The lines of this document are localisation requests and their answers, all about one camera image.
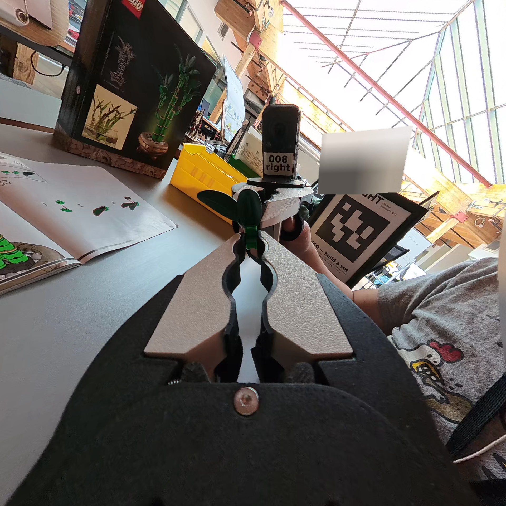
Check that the green storage bin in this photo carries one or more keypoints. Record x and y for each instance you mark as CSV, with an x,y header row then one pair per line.
x,y
243,168

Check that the black lego set box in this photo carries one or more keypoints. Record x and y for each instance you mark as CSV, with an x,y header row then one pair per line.
x,y
134,79

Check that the white illustrated poster board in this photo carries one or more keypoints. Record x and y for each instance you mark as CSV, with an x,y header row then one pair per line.
x,y
233,99

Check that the black framed marker sign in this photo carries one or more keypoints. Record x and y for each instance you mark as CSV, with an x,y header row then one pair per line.
x,y
363,233

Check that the person's torso in grey shirt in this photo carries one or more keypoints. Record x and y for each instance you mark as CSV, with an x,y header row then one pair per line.
x,y
435,316

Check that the person's right hand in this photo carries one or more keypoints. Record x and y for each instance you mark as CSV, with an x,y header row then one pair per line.
x,y
312,257

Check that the yellow storage bin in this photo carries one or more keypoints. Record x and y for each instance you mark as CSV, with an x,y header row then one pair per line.
x,y
197,174

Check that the white printed carton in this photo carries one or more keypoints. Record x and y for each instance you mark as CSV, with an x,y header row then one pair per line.
x,y
253,148

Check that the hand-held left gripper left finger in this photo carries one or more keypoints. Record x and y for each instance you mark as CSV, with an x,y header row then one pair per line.
x,y
189,316

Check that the lego instruction booklet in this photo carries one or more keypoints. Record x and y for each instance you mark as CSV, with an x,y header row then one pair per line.
x,y
59,221

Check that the bright green lego stem piece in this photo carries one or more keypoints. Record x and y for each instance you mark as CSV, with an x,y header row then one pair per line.
x,y
251,239

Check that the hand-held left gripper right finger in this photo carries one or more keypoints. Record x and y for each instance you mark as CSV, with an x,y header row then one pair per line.
x,y
308,316

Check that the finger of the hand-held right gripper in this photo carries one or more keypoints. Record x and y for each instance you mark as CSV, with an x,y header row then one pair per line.
x,y
245,190
276,211

